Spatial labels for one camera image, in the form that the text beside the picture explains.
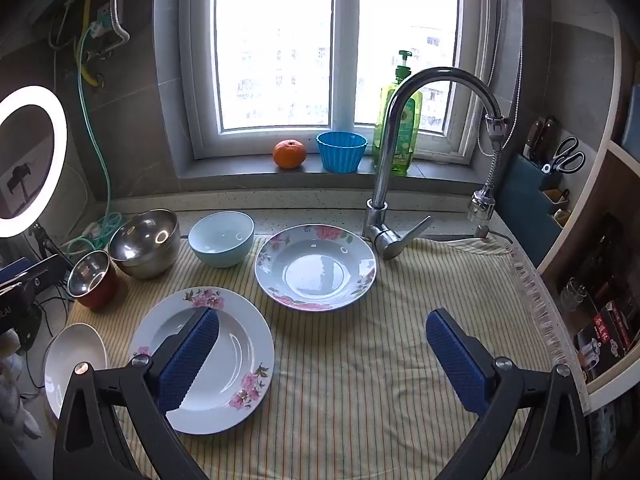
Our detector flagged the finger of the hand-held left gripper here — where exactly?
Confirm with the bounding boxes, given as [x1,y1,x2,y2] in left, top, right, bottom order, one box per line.
[0,256,68,297]

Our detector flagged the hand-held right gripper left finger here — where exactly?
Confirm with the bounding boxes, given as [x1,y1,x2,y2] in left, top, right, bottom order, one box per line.
[52,306,221,480]

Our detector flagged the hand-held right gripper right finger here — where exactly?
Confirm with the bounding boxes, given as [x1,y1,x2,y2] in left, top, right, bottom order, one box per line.
[425,308,588,480]

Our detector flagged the shallow floral plate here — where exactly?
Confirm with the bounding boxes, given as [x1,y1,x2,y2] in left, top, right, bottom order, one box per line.
[128,286,276,435]

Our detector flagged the red steel bowl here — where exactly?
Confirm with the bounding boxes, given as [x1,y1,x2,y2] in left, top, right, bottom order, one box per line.
[67,250,121,310]

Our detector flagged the white oval plate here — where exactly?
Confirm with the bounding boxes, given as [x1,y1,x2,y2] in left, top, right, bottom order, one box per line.
[43,322,109,421]

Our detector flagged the large steel bowl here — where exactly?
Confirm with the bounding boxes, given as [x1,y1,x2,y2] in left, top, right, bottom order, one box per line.
[108,208,181,280]

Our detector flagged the deep floral plate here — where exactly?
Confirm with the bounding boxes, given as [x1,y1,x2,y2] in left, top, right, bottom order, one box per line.
[254,224,377,312]

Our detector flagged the person's left hand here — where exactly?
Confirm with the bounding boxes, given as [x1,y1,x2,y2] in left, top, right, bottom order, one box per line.
[0,332,43,443]

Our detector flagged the black tripod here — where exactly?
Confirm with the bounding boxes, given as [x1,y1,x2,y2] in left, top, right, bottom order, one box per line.
[27,224,67,262]

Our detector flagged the teal round power strip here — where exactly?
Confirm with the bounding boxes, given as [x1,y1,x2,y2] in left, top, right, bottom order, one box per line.
[96,212,124,240]

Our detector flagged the light green bowl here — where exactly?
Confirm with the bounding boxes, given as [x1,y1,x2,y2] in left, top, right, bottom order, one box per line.
[188,211,256,268]

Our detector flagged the yellow striped cloth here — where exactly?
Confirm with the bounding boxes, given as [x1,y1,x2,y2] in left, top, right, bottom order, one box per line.
[65,232,592,480]

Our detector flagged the clear glass cup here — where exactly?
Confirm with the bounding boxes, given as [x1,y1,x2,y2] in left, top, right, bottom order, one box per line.
[560,277,589,312]

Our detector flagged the dark printed box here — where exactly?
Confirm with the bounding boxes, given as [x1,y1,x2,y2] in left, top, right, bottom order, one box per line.
[572,300,640,377]

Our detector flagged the yellow pipe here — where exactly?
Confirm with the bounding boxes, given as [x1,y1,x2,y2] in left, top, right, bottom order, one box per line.
[79,0,101,86]

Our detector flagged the chrome kitchen faucet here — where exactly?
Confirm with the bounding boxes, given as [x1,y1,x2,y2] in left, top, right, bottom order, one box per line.
[363,66,512,261]

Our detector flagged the green dish soap bottle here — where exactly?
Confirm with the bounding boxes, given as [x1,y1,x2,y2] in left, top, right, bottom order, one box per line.
[372,50,424,176]

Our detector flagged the orange tangerine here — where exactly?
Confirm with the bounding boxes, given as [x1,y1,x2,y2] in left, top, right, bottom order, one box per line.
[273,139,307,169]

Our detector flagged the white shelf cabinet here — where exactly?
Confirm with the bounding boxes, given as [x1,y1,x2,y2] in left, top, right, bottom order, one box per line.
[535,10,640,411]

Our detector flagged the blue ribbed cup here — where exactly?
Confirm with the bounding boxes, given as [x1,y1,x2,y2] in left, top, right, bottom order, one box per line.
[316,131,369,173]

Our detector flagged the white framed window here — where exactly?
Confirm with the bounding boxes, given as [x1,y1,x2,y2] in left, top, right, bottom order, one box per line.
[180,0,507,162]

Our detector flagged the white ring light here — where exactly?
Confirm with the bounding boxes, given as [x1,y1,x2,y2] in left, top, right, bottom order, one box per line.
[0,85,68,238]

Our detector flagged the black handled scissors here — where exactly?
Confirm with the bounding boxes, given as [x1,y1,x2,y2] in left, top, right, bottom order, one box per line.
[542,136,586,174]

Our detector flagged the dark handled knife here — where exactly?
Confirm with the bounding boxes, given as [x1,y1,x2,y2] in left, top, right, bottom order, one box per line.
[540,117,559,162]
[524,120,544,159]

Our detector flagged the wall socket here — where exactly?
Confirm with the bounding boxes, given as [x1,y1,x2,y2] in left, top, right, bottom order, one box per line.
[94,2,114,37]

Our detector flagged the metal flexible hose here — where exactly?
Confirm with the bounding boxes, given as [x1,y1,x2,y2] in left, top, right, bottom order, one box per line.
[106,0,132,53]

